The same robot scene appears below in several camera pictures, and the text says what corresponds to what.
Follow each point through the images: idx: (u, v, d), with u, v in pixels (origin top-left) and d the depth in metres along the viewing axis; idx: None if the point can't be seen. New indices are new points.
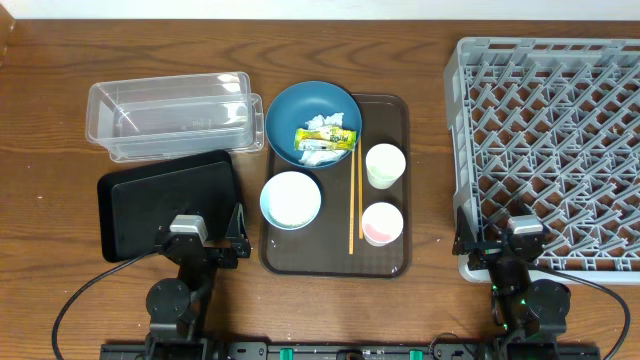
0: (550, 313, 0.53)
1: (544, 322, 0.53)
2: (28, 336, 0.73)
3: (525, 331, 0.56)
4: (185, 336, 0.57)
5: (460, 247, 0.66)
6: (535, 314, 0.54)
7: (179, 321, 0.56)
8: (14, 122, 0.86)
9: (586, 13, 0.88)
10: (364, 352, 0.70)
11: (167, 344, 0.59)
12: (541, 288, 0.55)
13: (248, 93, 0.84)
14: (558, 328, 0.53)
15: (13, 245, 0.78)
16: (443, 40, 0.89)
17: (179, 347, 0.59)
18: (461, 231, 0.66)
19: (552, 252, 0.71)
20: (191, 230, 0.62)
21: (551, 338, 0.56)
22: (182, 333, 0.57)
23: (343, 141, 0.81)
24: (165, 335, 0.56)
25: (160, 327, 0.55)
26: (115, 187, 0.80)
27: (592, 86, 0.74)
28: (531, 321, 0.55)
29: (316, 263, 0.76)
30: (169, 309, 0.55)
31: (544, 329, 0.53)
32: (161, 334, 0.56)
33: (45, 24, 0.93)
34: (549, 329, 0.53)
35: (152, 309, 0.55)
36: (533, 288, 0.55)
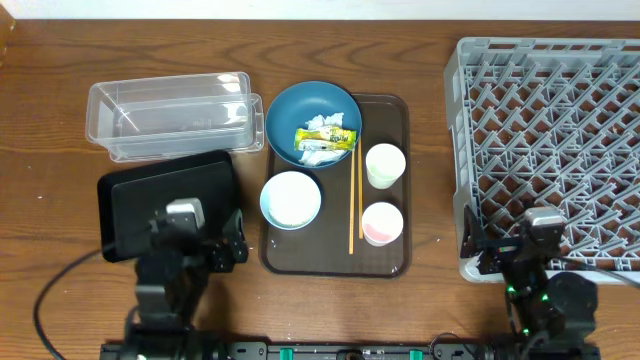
0: (577, 308, 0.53)
1: (570, 319, 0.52)
2: (28, 335, 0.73)
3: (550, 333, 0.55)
4: (169, 312, 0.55)
5: (471, 247, 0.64)
6: (561, 312, 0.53)
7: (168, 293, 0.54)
8: (14, 122, 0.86)
9: (586, 13, 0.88)
10: (364, 352, 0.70)
11: (148, 324, 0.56)
12: (563, 281, 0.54)
13: (248, 93, 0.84)
14: (587, 326, 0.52)
15: (13, 245, 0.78)
16: (443, 41, 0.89)
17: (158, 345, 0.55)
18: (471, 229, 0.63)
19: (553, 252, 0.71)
20: (188, 209, 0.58)
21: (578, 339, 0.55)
22: (167, 309, 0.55)
23: (344, 141, 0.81)
24: (151, 305, 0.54)
25: (147, 291, 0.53)
26: (115, 187, 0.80)
27: (592, 86, 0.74)
28: (555, 319, 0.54)
29: (317, 263, 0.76)
30: (160, 271, 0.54)
31: (573, 327, 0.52)
32: (146, 303, 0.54)
33: (45, 24, 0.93)
34: (577, 326, 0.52)
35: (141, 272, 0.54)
36: (553, 281, 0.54)
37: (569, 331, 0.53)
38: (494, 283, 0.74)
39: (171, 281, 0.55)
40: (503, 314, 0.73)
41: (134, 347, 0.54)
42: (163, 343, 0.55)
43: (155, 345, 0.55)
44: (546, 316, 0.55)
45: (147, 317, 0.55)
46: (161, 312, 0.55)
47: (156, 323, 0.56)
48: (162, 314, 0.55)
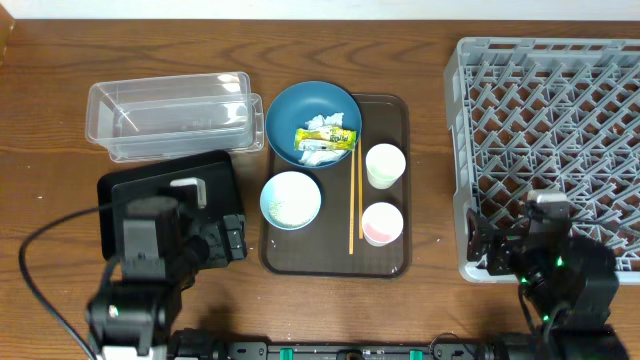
0: (594, 265, 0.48)
1: (589, 276, 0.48)
2: (28, 336, 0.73)
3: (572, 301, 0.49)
4: (157, 255, 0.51)
5: (479, 240, 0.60)
6: (578, 268, 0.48)
7: (159, 231, 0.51)
8: (14, 122, 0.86)
9: (586, 13, 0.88)
10: (364, 352, 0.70)
11: (131, 275, 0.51)
12: (576, 241, 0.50)
13: (248, 93, 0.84)
14: (608, 283, 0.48)
15: (13, 245, 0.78)
16: (443, 41, 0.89)
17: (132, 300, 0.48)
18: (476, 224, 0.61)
19: None
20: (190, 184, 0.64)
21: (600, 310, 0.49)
22: (155, 251, 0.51)
23: (343, 141, 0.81)
24: (138, 245, 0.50)
25: (135, 224, 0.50)
26: (115, 187, 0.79)
27: (592, 86, 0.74)
28: (573, 284, 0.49)
29: (317, 263, 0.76)
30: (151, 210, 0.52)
31: (592, 285, 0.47)
32: (134, 243, 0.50)
33: (45, 24, 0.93)
34: (598, 285, 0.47)
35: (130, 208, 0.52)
36: (567, 243, 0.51)
37: (591, 289, 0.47)
38: (494, 283, 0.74)
39: (164, 220, 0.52)
40: (503, 314, 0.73)
41: (107, 297, 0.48)
42: (142, 292, 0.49)
43: (133, 294, 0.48)
44: (564, 282, 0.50)
45: (132, 264, 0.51)
46: (147, 254, 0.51)
47: (141, 275, 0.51)
48: (149, 258, 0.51)
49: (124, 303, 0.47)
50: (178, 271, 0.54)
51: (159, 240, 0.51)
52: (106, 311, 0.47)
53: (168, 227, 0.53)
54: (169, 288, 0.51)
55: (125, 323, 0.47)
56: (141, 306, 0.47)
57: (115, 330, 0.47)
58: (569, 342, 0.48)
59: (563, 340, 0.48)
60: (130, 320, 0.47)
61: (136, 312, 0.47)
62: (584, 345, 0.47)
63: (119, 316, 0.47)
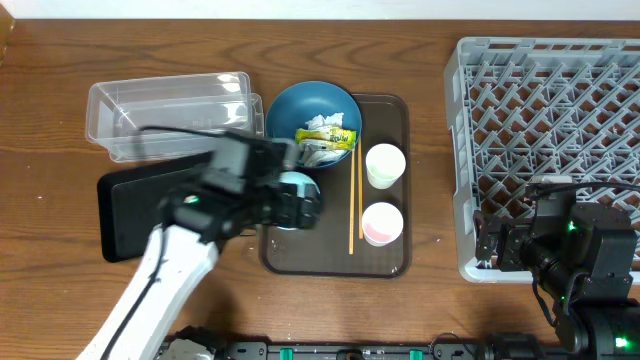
0: (609, 225, 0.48)
1: (604, 233, 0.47)
2: (29, 336, 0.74)
3: (589, 266, 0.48)
4: (237, 174, 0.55)
5: (485, 234, 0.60)
6: (591, 230, 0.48)
7: (247, 156, 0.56)
8: (14, 122, 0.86)
9: (586, 13, 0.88)
10: (364, 352, 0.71)
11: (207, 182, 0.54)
12: (584, 206, 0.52)
13: (247, 93, 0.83)
14: (626, 241, 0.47)
15: (14, 245, 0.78)
16: (443, 40, 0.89)
17: (210, 200, 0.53)
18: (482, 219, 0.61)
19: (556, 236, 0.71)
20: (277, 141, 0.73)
21: (620, 274, 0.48)
22: (238, 171, 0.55)
23: (343, 141, 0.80)
24: (225, 160, 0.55)
25: (233, 143, 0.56)
26: (115, 187, 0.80)
27: (592, 86, 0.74)
28: (587, 251, 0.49)
29: (317, 263, 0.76)
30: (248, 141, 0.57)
31: (608, 245, 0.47)
32: (222, 158, 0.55)
33: (45, 23, 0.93)
34: (614, 243, 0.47)
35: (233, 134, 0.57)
36: (577, 211, 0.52)
37: (606, 251, 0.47)
38: (494, 283, 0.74)
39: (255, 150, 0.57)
40: (504, 314, 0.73)
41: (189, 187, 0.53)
42: (216, 200, 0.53)
43: (210, 198, 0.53)
44: (580, 250, 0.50)
45: (215, 174, 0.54)
46: (230, 171, 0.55)
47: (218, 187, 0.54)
48: (230, 174, 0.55)
49: (200, 198, 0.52)
50: (250, 196, 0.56)
51: (246, 164, 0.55)
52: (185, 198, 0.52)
53: (252, 159, 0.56)
54: (238, 205, 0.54)
55: (194, 213, 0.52)
56: (212, 209, 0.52)
57: (182, 221, 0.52)
58: (592, 313, 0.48)
59: (585, 311, 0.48)
60: (199, 216, 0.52)
61: (209, 208, 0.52)
62: (607, 315, 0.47)
63: (191, 208, 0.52)
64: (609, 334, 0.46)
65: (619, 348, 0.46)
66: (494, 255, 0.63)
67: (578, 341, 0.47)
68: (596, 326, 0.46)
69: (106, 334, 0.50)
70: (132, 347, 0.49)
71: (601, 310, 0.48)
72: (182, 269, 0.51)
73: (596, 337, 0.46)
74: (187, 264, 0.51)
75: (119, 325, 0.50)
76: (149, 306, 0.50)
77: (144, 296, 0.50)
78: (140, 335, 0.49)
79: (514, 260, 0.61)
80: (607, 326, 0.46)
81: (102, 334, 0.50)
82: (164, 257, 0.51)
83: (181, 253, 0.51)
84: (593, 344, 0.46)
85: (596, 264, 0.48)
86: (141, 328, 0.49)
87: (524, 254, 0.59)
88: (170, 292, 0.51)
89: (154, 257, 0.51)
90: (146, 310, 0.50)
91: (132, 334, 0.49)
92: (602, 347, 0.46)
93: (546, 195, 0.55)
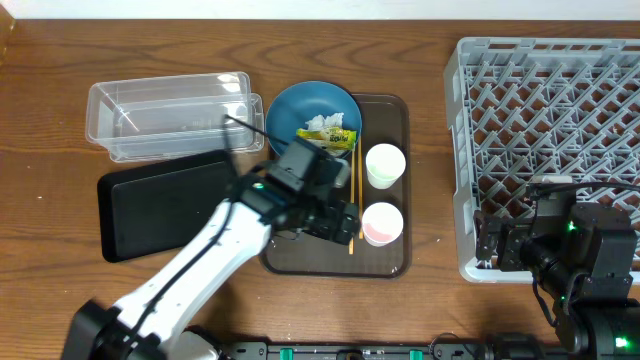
0: (609, 225, 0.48)
1: (604, 233, 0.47)
2: (29, 336, 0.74)
3: (589, 266, 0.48)
4: (299, 176, 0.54)
5: (485, 235, 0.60)
6: (591, 230, 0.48)
7: (311, 160, 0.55)
8: (14, 122, 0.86)
9: (586, 13, 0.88)
10: (364, 352, 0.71)
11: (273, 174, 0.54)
12: (584, 205, 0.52)
13: (248, 93, 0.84)
14: (625, 241, 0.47)
15: (14, 245, 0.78)
16: (443, 41, 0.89)
17: (269, 192, 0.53)
18: (483, 219, 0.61)
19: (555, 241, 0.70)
20: None
21: (621, 274, 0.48)
22: (300, 173, 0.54)
23: (344, 141, 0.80)
24: (291, 160, 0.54)
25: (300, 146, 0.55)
26: (115, 187, 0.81)
27: (592, 86, 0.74)
28: (587, 251, 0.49)
29: (316, 263, 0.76)
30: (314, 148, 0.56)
31: (608, 245, 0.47)
32: (289, 156, 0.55)
33: (45, 23, 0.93)
34: (614, 242, 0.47)
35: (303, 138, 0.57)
36: (576, 210, 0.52)
37: (605, 250, 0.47)
38: (494, 283, 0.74)
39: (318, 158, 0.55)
40: (504, 314, 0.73)
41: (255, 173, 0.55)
42: (277, 194, 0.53)
43: (271, 190, 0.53)
44: (580, 250, 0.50)
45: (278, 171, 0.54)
46: (293, 171, 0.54)
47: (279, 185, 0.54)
48: (294, 174, 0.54)
49: (263, 187, 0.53)
50: (308, 198, 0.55)
51: (309, 168, 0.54)
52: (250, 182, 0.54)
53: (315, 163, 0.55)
54: (295, 205, 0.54)
55: (253, 200, 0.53)
56: (272, 200, 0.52)
57: (247, 202, 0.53)
58: (592, 313, 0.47)
59: (586, 311, 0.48)
60: (258, 203, 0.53)
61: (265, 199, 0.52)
62: (607, 315, 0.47)
63: (255, 193, 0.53)
64: (609, 334, 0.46)
65: (619, 348, 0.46)
66: (495, 256, 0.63)
67: (578, 341, 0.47)
68: (596, 326, 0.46)
69: (164, 277, 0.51)
70: (185, 294, 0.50)
71: (601, 310, 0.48)
72: (240, 241, 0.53)
73: (597, 337, 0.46)
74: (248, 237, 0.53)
75: (171, 275, 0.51)
76: (207, 264, 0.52)
77: (200, 256, 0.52)
78: (193, 287, 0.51)
79: (514, 261, 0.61)
80: (608, 326, 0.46)
81: (161, 274, 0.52)
82: (228, 226, 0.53)
83: (243, 227, 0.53)
84: (593, 344, 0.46)
85: (596, 263, 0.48)
86: (196, 281, 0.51)
87: (524, 254, 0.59)
88: (224, 259, 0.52)
89: (220, 223, 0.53)
90: (203, 267, 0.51)
91: (187, 284, 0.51)
92: (602, 348, 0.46)
93: (546, 195, 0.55)
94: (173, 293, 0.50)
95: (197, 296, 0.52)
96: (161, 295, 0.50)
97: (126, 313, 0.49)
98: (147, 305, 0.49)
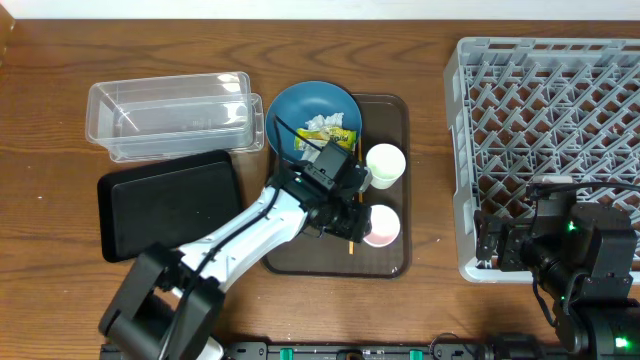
0: (609, 225, 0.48)
1: (604, 234, 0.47)
2: (29, 336, 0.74)
3: (588, 266, 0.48)
4: (331, 176, 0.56)
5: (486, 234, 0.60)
6: (591, 230, 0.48)
7: (345, 163, 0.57)
8: (14, 122, 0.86)
9: (586, 13, 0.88)
10: (364, 352, 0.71)
11: (308, 172, 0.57)
12: (584, 206, 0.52)
13: (248, 93, 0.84)
14: (625, 241, 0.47)
15: (14, 245, 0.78)
16: (443, 41, 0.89)
17: (303, 188, 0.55)
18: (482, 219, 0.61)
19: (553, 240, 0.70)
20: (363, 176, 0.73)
21: (620, 274, 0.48)
22: (333, 174, 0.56)
23: (344, 141, 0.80)
24: (326, 161, 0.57)
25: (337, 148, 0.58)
26: (115, 187, 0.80)
27: (592, 86, 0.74)
28: (587, 252, 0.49)
29: (317, 264, 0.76)
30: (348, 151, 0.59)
31: (607, 245, 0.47)
32: (325, 158, 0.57)
33: (45, 24, 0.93)
34: (614, 242, 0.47)
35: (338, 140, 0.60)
36: (576, 211, 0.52)
37: (604, 250, 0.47)
38: (494, 283, 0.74)
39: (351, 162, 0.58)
40: (504, 314, 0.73)
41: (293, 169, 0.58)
42: (312, 192, 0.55)
43: (306, 187, 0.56)
44: (580, 250, 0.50)
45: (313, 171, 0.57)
46: (327, 172, 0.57)
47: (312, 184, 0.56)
48: (327, 174, 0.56)
49: (300, 182, 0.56)
50: (335, 198, 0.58)
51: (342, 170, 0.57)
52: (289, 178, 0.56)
53: (347, 166, 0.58)
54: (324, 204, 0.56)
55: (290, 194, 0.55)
56: (307, 196, 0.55)
57: (289, 193, 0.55)
58: (592, 312, 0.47)
59: (585, 311, 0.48)
60: (295, 196, 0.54)
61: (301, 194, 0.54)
62: (606, 315, 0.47)
63: (294, 187, 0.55)
64: (609, 334, 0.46)
65: (619, 348, 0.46)
66: (495, 256, 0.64)
67: (578, 341, 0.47)
68: (596, 326, 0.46)
69: (218, 235, 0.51)
70: (238, 251, 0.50)
71: (601, 310, 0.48)
72: (286, 217, 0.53)
73: (596, 337, 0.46)
74: (292, 216, 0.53)
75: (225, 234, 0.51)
76: (259, 230, 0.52)
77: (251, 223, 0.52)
78: (246, 247, 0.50)
79: (514, 262, 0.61)
80: (607, 326, 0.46)
81: (216, 233, 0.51)
82: (276, 204, 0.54)
83: (289, 205, 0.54)
84: (593, 343, 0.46)
85: (595, 263, 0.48)
86: (248, 243, 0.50)
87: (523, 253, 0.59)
88: (274, 229, 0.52)
89: (269, 200, 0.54)
90: (256, 231, 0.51)
91: (241, 244, 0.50)
92: (602, 348, 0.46)
93: (547, 195, 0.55)
94: (228, 249, 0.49)
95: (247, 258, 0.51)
96: (218, 248, 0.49)
97: (186, 259, 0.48)
98: (204, 255, 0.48)
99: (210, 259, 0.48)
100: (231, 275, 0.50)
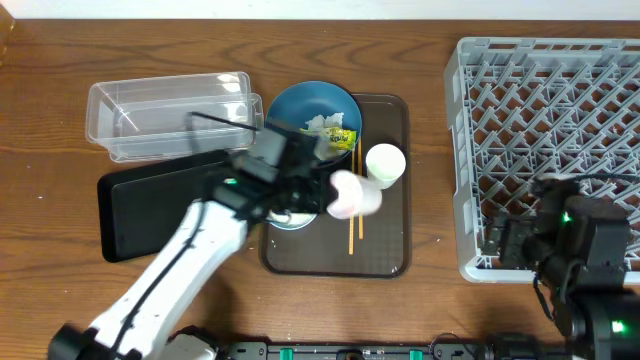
0: (604, 216, 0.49)
1: (599, 223, 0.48)
2: (29, 335, 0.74)
3: (584, 254, 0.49)
4: (271, 164, 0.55)
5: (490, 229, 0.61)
6: (584, 219, 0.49)
7: (284, 148, 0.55)
8: (14, 122, 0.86)
9: (586, 12, 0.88)
10: (364, 352, 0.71)
11: (245, 168, 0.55)
12: (577, 200, 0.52)
13: (248, 93, 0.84)
14: (619, 230, 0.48)
15: (14, 245, 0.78)
16: (443, 41, 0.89)
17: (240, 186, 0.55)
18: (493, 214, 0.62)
19: None
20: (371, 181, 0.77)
21: (615, 261, 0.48)
22: (273, 160, 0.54)
23: (344, 141, 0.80)
24: (261, 148, 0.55)
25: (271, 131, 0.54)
26: (115, 187, 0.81)
27: (592, 86, 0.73)
28: (582, 240, 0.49)
29: (317, 264, 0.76)
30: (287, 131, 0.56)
31: (601, 233, 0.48)
32: (259, 146, 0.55)
33: (45, 23, 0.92)
34: (608, 231, 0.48)
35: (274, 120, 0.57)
36: (572, 203, 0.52)
37: (599, 238, 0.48)
38: (494, 283, 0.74)
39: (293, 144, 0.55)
40: (504, 314, 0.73)
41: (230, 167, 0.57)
42: (249, 188, 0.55)
43: (244, 184, 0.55)
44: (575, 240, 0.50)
45: (252, 162, 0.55)
46: (266, 159, 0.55)
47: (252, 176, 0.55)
48: (266, 163, 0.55)
49: (236, 182, 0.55)
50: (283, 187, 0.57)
51: (280, 153, 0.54)
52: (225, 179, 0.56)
53: (290, 148, 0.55)
54: (274, 192, 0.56)
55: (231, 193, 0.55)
56: (248, 195, 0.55)
57: (224, 195, 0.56)
58: (589, 299, 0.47)
59: (583, 298, 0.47)
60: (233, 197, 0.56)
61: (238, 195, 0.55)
62: (604, 300, 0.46)
63: (229, 189, 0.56)
64: (606, 318, 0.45)
65: (616, 332, 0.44)
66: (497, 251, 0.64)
67: (575, 327, 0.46)
68: (593, 312, 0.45)
69: (143, 284, 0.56)
70: (160, 307, 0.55)
71: (598, 297, 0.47)
72: (214, 240, 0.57)
73: (593, 322, 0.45)
74: (221, 235, 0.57)
75: (149, 283, 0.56)
76: (185, 263, 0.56)
77: (175, 262, 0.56)
78: (177, 283, 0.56)
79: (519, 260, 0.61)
80: (604, 311, 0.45)
81: (133, 290, 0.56)
82: (202, 226, 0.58)
83: (217, 225, 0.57)
84: (590, 329, 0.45)
85: (590, 251, 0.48)
86: (173, 286, 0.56)
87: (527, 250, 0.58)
88: (200, 261, 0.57)
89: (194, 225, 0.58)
90: (184, 265, 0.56)
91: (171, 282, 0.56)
92: (599, 334, 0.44)
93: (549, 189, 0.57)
94: (150, 305, 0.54)
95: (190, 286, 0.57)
96: (136, 311, 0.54)
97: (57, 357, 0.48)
98: (122, 323, 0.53)
99: (129, 324, 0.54)
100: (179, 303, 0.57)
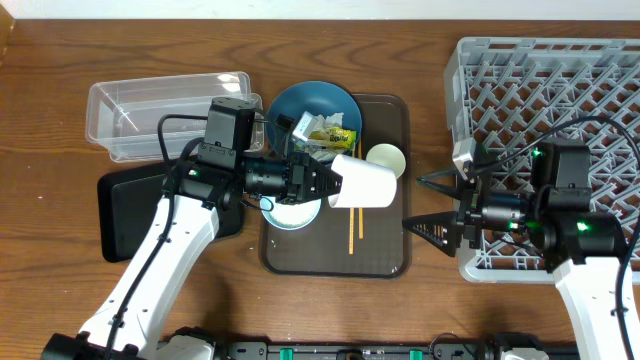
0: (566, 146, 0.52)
1: (563, 152, 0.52)
2: (29, 336, 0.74)
3: (552, 178, 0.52)
4: (231, 147, 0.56)
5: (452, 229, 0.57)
6: (552, 149, 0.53)
7: (236, 127, 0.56)
8: (14, 122, 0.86)
9: (587, 12, 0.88)
10: (364, 352, 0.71)
11: (204, 158, 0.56)
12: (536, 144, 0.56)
13: (248, 93, 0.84)
14: (581, 154, 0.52)
15: (14, 245, 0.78)
16: (444, 41, 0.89)
17: (201, 176, 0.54)
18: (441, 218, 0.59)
19: (525, 252, 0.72)
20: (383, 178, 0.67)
21: (580, 185, 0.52)
22: (230, 142, 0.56)
23: (344, 141, 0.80)
24: (217, 133, 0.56)
25: (219, 114, 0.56)
26: (115, 187, 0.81)
27: (592, 86, 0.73)
28: (550, 168, 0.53)
29: (317, 263, 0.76)
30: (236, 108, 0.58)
31: (566, 158, 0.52)
32: (214, 132, 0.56)
33: (45, 23, 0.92)
34: (570, 156, 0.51)
35: (219, 102, 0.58)
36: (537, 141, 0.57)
37: (564, 162, 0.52)
38: (494, 283, 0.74)
39: (243, 119, 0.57)
40: (504, 314, 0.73)
41: (186, 164, 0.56)
42: (212, 175, 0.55)
43: (208, 172, 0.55)
44: (545, 170, 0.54)
45: (209, 150, 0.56)
46: (223, 144, 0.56)
47: (213, 162, 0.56)
48: (224, 147, 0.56)
49: (199, 172, 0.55)
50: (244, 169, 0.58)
51: (235, 133, 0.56)
52: (186, 173, 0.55)
53: (242, 124, 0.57)
54: (237, 177, 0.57)
55: (196, 183, 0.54)
56: (212, 181, 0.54)
57: (187, 192, 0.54)
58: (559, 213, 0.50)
59: (553, 213, 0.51)
60: (200, 188, 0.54)
61: (203, 185, 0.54)
62: (570, 213, 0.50)
63: (193, 185, 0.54)
64: (572, 222, 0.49)
65: (582, 231, 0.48)
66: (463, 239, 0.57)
67: (548, 238, 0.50)
68: (562, 218, 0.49)
69: (127, 282, 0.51)
70: (148, 301, 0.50)
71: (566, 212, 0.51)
72: (189, 230, 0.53)
73: (561, 224, 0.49)
74: (195, 226, 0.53)
75: (130, 283, 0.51)
76: (164, 257, 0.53)
77: (153, 257, 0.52)
78: (160, 277, 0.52)
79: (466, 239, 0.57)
80: (570, 216, 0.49)
81: (118, 290, 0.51)
82: (174, 220, 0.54)
83: (189, 217, 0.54)
84: (559, 233, 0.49)
85: (557, 174, 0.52)
86: (157, 279, 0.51)
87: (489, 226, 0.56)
88: (179, 251, 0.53)
89: (165, 220, 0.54)
90: (163, 261, 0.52)
91: (152, 279, 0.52)
92: (567, 236, 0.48)
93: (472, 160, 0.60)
94: (137, 302, 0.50)
95: (171, 281, 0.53)
96: (124, 309, 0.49)
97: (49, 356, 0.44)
98: (111, 323, 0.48)
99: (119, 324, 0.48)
100: (165, 298, 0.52)
